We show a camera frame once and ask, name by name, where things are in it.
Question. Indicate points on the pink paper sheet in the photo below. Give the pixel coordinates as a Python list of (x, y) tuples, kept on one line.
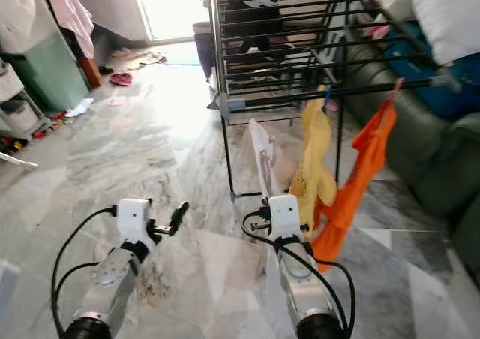
[(116, 100)]

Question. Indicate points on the black metal drying rack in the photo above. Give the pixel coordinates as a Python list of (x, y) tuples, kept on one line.
[(270, 101)]

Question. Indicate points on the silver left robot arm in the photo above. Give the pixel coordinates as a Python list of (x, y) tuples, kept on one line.
[(116, 279)]

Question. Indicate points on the pink hanging cloth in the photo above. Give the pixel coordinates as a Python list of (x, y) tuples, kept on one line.
[(67, 9)]

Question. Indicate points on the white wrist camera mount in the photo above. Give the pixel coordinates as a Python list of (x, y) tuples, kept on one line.
[(135, 219), (285, 215)]

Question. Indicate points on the green laundry bin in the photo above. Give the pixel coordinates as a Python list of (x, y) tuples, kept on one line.
[(52, 73)]

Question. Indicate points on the orange t-shirt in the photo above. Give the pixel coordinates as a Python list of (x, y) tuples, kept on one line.
[(360, 174)]

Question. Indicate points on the blue plastic hanger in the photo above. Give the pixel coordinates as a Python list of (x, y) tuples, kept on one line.
[(326, 99)]

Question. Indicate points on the white fabric bag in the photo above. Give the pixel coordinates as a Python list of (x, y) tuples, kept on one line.
[(22, 9)]

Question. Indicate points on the white cushion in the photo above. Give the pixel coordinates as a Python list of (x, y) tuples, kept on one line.
[(446, 16)]

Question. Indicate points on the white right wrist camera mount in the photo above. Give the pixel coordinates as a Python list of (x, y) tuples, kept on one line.
[(285, 215)]

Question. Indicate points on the purple stool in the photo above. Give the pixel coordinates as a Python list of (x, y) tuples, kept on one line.
[(204, 46)]

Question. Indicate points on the white paper sheet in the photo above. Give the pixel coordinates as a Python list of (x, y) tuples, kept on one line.
[(79, 107)]

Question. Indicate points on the white high chair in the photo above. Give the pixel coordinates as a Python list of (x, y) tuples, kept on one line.
[(16, 161)]

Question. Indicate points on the white shirt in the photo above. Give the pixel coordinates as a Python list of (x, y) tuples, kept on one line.
[(261, 151)]

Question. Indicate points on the pink plastic hanger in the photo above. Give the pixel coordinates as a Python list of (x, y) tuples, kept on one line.
[(268, 163), (395, 91)]

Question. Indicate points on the blue bag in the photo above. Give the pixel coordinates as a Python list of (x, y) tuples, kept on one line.
[(450, 99)]

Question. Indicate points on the white storage drawer shelf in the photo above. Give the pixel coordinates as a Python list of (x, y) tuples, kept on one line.
[(15, 91)]

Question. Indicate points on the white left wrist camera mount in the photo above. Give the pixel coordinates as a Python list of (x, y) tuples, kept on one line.
[(135, 219)]

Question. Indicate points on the yellow shirt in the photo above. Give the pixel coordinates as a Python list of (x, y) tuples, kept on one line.
[(315, 144)]

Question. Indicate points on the beige door mat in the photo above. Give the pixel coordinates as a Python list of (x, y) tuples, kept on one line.
[(135, 58)]

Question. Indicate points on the dark green sofa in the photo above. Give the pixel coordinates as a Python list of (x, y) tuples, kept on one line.
[(427, 151)]

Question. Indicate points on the red cloth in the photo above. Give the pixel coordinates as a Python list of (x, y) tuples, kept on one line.
[(120, 79)]

